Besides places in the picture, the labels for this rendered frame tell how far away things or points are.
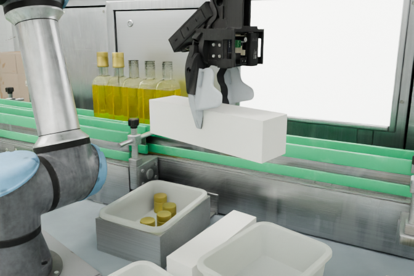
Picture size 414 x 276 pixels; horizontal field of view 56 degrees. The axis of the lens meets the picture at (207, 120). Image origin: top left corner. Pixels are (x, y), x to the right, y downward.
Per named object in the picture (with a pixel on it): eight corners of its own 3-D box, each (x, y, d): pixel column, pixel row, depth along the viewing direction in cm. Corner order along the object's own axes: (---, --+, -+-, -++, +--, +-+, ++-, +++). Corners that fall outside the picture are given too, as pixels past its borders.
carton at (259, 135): (261, 163, 53) (262, 121, 52) (150, 132, 69) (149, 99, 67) (285, 153, 57) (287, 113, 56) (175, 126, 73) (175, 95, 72)
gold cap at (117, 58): (121, 68, 113) (120, 52, 112) (110, 67, 114) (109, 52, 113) (126, 66, 117) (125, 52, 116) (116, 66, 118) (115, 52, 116)
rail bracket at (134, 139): (163, 154, 109) (162, 111, 106) (125, 174, 94) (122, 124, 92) (154, 153, 110) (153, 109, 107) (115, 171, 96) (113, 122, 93)
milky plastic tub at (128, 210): (211, 222, 97) (211, 190, 95) (161, 270, 78) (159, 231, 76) (154, 207, 105) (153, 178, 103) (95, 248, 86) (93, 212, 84)
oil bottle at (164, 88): (182, 150, 114) (181, 77, 109) (172, 155, 109) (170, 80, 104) (166, 147, 117) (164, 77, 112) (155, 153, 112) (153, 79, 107)
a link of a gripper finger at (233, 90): (251, 125, 61) (243, 71, 57) (223, 119, 65) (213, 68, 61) (262, 117, 63) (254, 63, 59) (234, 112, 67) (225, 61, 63)
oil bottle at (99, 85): (120, 140, 124) (116, 74, 120) (108, 145, 120) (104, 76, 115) (106, 138, 127) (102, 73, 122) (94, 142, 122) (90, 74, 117)
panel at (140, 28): (395, 130, 97) (412, -11, 90) (395, 133, 95) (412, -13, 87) (116, 100, 138) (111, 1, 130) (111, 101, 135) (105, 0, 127)
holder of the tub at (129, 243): (219, 215, 102) (219, 187, 100) (161, 271, 78) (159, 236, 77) (165, 202, 110) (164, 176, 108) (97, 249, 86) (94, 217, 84)
